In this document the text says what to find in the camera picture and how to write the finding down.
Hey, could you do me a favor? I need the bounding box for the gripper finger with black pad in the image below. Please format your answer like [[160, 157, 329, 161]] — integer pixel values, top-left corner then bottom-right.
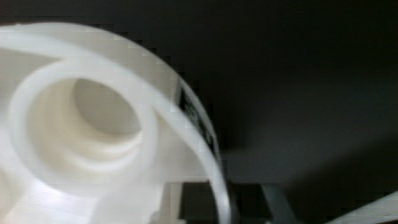
[[261, 184, 298, 224]]

